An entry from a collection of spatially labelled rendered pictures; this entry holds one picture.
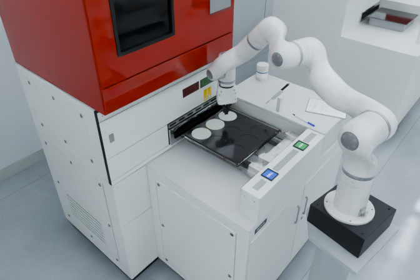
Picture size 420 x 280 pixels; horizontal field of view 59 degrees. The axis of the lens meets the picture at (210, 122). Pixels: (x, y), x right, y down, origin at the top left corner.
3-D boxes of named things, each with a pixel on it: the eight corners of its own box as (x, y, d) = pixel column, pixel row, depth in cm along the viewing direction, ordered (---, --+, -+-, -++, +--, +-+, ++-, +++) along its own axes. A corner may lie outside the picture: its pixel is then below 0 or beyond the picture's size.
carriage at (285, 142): (246, 175, 172) (247, 170, 170) (287, 139, 194) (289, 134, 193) (260, 183, 167) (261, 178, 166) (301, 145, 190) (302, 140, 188)
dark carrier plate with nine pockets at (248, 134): (183, 135, 190) (183, 134, 190) (225, 107, 212) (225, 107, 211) (237, 164, 172) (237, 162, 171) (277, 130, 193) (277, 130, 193)
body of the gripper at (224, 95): (218, 87, 180) (218, 106, 187) (238, 84, 182) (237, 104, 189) (214, 80, 186) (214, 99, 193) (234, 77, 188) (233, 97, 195)
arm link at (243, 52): (242, 56, 151) (210, 86, 176) (269, 45, 159) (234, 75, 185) (232, 37, 152) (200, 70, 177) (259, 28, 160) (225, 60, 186)
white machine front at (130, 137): (109, 184, 171) (93, 110, 149) (221, 111, 222) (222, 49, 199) (113, 187, 170) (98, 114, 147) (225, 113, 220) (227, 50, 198)
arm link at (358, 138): (382, 172, 136) (400, 115, 124) (353, 193, 126) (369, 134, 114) (353, 156, 144) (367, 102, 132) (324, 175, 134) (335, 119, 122)
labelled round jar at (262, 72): (253, 78, 225) (254, 64, 220) (260, 74, 230) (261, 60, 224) (263, 82, 222) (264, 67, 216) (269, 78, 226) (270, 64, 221)
